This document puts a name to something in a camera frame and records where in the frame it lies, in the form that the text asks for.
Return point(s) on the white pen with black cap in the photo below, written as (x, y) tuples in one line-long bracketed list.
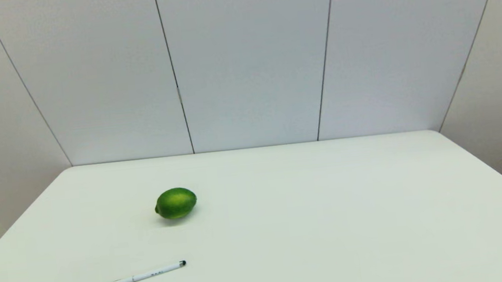
[(144, 275)]

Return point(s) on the green lime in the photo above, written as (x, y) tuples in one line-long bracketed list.
[(175, 203)]

